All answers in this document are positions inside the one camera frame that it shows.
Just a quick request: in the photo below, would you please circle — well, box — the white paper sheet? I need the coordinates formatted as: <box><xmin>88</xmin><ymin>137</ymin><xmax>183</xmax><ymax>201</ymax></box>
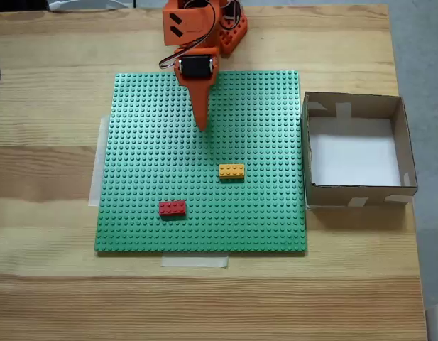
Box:
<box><xmin>308</xmin><ymin>117</ymin><xmax>403</xmax><ymax>188</ymax></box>

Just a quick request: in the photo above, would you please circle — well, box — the masking tape strip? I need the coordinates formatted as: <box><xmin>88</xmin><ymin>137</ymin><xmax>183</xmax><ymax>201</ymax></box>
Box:
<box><xmin>160</xmin><ymin>254</ymin><xmax>229</xmax><ymax>269</ymax></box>
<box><xmin>88</xmin><ymin>115</ymin><xmax>111</xmax><ymax>209</ymax></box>

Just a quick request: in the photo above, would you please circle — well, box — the green lego baseplate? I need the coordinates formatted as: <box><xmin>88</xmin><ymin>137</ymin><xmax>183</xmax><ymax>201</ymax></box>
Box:
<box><xmin>93</xmin><ymin>70</ymin><xmax>308</xmax><ymax>256</ymax></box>

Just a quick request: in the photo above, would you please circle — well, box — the yellow lego block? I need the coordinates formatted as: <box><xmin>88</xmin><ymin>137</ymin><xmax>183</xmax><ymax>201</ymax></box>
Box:
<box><xmin>218</xmin><ymin>163</ymin><xmax>246</xmax><ymax>181</ymax></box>

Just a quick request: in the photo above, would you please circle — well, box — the brown cardboard box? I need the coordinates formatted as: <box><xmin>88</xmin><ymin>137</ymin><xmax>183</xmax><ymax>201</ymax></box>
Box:
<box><xmin>300</xmin><ymin>91</ymin><xmax>419</xmax><ymax>211</ymax></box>

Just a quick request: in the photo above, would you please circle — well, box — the white curved object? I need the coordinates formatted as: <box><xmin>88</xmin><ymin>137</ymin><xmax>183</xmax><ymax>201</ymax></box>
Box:
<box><xmin>46</xmin><ymin>0</ymin><xmax>133</xmax><ymax>13</ymax></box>

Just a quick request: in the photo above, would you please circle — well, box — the gripper servo cable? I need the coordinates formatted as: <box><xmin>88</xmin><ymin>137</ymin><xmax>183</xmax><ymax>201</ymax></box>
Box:
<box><xmin>158</xmin><ymin>0</ymin><xmax>219</xmax><ymax>71</ymax></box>

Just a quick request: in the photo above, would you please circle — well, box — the red lego block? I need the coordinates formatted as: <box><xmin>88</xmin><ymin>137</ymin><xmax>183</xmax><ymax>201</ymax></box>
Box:
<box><xmin>158</xmin><ymin>200</ymin><xmax>187</xmax><ymax>218</ymax></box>

